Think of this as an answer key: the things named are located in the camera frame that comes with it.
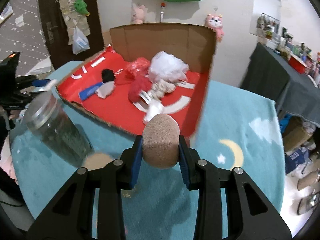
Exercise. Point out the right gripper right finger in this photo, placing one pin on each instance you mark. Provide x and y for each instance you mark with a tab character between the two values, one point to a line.
250	215

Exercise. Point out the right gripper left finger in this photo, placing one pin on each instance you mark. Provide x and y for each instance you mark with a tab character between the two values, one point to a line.
69	213

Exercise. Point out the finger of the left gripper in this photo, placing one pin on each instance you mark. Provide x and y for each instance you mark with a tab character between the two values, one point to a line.
40	82

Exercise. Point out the blue cloth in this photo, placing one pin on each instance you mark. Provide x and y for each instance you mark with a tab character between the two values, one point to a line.
89	91

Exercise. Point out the tan round powder puff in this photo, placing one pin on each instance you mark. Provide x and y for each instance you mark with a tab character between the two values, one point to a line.
160	142

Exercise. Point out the white tissue cloth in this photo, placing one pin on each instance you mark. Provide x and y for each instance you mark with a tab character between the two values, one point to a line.
105	90

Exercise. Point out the black fluffy scrunchie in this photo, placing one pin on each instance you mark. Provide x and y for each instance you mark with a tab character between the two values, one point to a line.
107	75

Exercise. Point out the red plush ball with tag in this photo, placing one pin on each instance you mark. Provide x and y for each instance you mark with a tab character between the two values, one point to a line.
140	83

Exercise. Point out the cream knitted scrunchie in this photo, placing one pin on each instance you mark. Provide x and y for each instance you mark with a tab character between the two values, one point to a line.
153	98

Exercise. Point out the red mesh bath pouf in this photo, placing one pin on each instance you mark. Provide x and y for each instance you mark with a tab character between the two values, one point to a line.
139	67

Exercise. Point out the white mesh bath pouf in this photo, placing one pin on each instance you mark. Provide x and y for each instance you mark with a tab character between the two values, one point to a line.
168	68

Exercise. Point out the white fluffy bunny hair clip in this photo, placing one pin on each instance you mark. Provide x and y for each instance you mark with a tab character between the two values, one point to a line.
50	85

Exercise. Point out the person's left hand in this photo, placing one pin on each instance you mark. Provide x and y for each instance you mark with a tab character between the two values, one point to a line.
15	116

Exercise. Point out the dark brown door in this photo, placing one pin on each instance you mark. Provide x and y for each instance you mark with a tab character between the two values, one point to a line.
59	19

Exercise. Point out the large jar dark tea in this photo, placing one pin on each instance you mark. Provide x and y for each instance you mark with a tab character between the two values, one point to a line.
47	120

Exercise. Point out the white plastic bag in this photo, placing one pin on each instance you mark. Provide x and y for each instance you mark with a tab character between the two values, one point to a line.
80	42

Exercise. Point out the small jar gold capsules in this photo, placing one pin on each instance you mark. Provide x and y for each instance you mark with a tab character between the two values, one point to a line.
96	161

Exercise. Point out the cardboard box red interior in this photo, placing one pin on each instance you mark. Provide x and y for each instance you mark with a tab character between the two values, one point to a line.
193	44

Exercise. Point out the beige hanging door organizer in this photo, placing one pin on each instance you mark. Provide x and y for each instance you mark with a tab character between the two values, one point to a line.
73	19

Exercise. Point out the green plush dinosaur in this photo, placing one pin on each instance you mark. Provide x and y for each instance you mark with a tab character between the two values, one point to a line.
81	7

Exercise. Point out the side table grey cloth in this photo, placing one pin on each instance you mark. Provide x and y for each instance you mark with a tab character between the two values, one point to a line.
269	75

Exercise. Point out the pink cat plush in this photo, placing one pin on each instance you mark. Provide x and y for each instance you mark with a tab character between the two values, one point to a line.
214	22

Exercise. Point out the pink plush on wall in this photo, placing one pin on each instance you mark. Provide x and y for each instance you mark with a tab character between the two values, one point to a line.
138	14

